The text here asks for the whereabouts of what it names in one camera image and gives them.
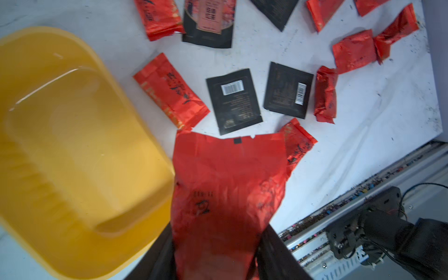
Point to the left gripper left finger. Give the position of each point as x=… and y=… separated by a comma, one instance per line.
x=158, y=263

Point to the yellow storage box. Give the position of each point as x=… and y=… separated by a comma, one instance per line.
x=85, y=186

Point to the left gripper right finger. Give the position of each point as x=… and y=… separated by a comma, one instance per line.
x=275, y=261

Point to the black barcode tea bag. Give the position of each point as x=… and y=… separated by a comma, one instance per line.
x=277, y=11
x=234, y=101

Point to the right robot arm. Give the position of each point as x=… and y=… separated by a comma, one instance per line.
x=380, y=226

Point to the eleventh red foil tea bag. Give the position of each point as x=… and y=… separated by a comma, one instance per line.
x=226, y=192

